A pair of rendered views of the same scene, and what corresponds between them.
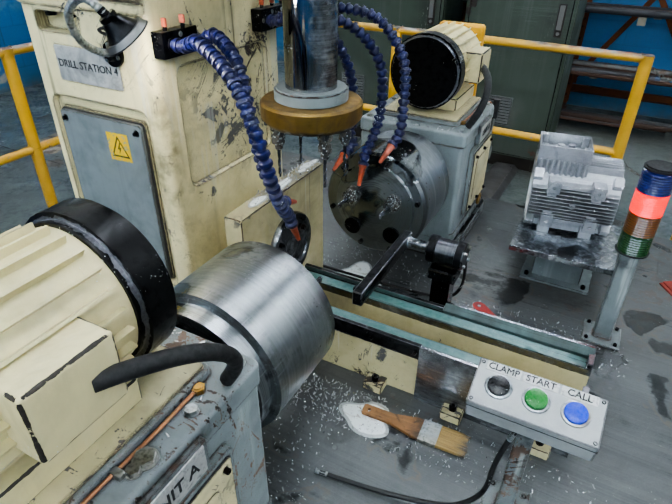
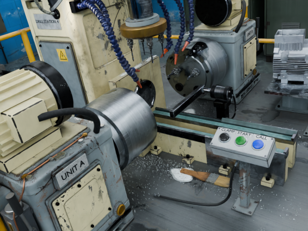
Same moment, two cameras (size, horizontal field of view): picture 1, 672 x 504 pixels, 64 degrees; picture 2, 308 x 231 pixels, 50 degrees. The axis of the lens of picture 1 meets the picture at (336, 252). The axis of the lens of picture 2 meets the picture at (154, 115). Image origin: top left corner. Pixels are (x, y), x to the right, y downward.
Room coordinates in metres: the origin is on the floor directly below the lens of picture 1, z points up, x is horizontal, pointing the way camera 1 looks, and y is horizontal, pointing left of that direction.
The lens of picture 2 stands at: (-0.30, -0.21, 1.60)
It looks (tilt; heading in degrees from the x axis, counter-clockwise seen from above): 28 degrees down; 12
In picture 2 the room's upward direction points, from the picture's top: 10 degrees counter-clockwise
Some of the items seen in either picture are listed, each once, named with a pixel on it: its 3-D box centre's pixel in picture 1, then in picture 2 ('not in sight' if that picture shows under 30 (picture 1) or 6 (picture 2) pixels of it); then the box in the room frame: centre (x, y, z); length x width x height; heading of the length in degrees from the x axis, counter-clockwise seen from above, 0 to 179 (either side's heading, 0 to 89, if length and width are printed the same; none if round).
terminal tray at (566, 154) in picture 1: (563, 154); (289, 40); (1.25, -0.56, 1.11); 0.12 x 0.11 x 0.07; 71
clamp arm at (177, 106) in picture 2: (385, 265); (188, 100); (0.89, -0.10, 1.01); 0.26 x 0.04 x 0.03; 153
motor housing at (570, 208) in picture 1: (571, 191); (298, 59); (1.24, -0.60, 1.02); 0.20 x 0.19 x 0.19; 71
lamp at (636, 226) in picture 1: (641, 221); not in sight; (0.93, -0.61, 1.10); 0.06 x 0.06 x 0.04
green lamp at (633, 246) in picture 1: (634, 241); not in sight; (0.93, -0.61, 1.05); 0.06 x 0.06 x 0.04
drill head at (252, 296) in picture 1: (220, 355); (104, 137); (0.60, 0.17, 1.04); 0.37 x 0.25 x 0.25; 153
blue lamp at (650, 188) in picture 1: (657, 180); not in sight; (0.93, -0.61, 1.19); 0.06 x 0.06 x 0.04
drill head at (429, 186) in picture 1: (394, 184); (200, 65); (1.21, -0.14, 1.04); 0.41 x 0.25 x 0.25; 153
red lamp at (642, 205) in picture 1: (649, 201); not in sight; (0.93, -0.61, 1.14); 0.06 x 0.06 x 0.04
